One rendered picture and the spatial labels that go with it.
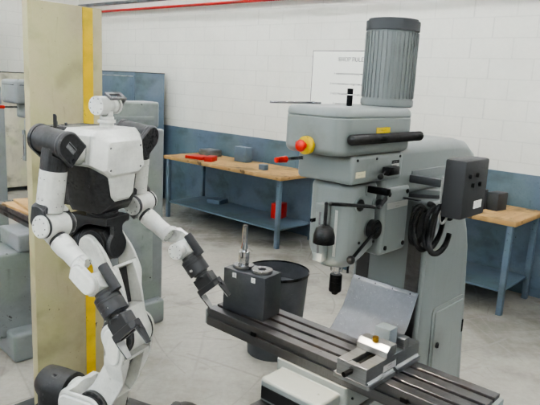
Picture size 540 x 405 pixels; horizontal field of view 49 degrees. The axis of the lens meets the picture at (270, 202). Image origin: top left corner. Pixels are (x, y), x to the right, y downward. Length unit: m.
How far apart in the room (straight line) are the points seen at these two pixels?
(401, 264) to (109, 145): 1.26
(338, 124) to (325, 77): 5.56
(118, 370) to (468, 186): 1.43
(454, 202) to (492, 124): 4.26
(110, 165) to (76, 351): 1.83
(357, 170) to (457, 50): 4.68
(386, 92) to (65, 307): 2.22
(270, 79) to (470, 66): 2.76
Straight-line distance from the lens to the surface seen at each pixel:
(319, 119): 1.94
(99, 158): 2.10
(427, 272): 2.50
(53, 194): 2.07
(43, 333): 3.58
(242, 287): 2.51
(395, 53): 2.26
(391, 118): 2.14
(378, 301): 2.57
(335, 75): 7.38
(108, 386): 2.44
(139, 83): 9.23
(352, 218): 2.09
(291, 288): 4.14
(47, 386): 2.65
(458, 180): 2.17
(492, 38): 6.47
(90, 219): 2.24
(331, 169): 2.04
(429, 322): 2.59
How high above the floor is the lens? 1.96
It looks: 12 degrees down
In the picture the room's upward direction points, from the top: 3 degrees clockwise
